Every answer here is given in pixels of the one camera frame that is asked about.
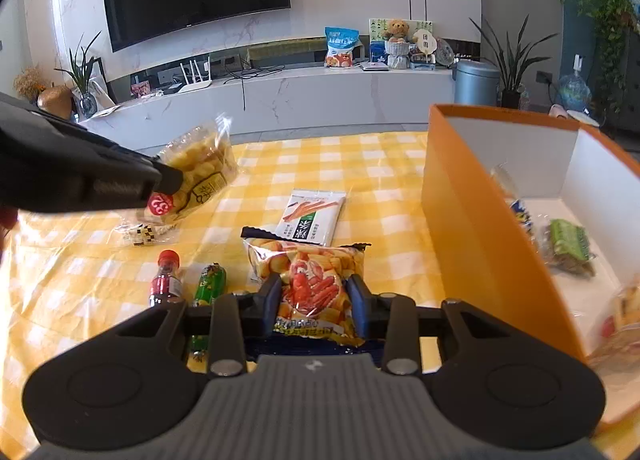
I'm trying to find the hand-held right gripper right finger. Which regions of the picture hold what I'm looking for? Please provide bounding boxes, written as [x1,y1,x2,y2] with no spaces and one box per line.
[346,274,506,375]

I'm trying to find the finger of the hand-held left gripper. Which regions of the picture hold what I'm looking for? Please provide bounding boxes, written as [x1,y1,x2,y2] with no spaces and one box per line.
[147,160,184,209]

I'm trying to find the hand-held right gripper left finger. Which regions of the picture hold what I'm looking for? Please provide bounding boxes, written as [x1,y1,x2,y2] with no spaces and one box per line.
[116,273,284,377]

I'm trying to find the yellow puffed snack packet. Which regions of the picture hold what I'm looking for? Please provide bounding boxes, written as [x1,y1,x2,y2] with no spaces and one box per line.
[120,113,238,246]

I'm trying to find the crab print chips packet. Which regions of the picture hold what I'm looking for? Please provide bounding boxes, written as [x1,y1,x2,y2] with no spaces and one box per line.
[241,226,372,347]

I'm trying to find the small green bottle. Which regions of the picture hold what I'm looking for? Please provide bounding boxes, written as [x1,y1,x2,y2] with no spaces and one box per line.
[187,264,227,361]

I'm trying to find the white green stick snack packet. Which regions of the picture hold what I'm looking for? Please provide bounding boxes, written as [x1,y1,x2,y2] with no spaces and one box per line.
[276,189,348,247]

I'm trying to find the small red cap cola bottle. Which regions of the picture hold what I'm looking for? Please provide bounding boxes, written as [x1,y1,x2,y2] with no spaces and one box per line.
[149,249,185,308]

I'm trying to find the orange cardboard box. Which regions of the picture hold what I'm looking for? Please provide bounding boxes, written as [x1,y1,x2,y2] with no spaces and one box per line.
[421,104,640,441]

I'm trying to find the dark green label snack packet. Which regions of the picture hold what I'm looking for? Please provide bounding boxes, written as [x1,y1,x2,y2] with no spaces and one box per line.
[542,219,596,276]

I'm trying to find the brown snack packet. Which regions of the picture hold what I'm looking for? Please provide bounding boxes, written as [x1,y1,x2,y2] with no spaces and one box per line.
[587,330,640,366]

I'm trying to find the clear mixed candy packet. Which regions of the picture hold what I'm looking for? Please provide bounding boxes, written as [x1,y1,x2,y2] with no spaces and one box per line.
[602,285,640,341]

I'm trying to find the gold vase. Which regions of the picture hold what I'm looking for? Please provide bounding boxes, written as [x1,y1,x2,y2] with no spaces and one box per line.
[37,85,75,120]

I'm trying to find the plant in glass vase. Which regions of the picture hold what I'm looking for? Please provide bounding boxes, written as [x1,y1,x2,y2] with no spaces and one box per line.
[55,30,103,118]

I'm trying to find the dark vase with dried flowers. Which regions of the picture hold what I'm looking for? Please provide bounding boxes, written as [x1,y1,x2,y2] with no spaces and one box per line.
[12,65,48,104]

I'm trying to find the white router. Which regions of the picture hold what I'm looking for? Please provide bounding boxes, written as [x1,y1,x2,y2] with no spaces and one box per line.
[179,55,213,94]

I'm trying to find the yellow checked tablecloth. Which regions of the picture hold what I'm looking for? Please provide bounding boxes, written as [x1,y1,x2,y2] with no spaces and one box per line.
[0,130,640,460]

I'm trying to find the white marble television console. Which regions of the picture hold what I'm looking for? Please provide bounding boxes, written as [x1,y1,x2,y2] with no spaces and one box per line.
[75,63,458,151]

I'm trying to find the blue snack bag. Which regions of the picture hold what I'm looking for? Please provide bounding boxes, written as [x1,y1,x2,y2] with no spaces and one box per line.
[324,27,361,68]

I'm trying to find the white knitted basket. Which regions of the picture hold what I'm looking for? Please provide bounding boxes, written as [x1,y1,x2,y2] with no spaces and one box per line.
[386,39,412,70]

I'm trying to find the grey blue trash can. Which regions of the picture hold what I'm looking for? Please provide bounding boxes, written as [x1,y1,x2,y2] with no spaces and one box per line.
[452,59,501,107]

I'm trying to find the long leaf plant black pot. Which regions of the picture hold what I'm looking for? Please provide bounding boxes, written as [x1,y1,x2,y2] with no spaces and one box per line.
[469,14,558,108]

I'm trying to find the green picture board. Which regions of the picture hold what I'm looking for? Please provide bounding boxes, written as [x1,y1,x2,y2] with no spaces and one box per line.
[369,18,432,61]

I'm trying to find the round paper fan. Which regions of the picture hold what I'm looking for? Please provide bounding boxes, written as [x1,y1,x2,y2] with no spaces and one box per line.
[415,30,437,64]

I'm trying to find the brown teddy bear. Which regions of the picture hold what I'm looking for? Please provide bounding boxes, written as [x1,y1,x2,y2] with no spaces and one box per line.
[384,19,411,41]

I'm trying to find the white round rolling stool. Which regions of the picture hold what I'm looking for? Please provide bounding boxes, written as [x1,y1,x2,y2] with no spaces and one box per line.
[566,109,601,128]

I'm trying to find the blue water jug with pump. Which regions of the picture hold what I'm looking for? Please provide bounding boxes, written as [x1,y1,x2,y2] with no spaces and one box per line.
[557,54,593,114]

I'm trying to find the trailing pothos plant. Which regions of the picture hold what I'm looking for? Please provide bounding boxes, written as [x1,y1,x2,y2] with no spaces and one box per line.
[575,0,638,111]

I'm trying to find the black picture frame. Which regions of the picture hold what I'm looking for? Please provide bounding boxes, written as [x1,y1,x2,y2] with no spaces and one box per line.
[92,58,118,106]

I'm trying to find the black cables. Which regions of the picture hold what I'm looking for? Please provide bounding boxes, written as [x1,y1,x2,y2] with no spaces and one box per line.
[222,60,286,111]

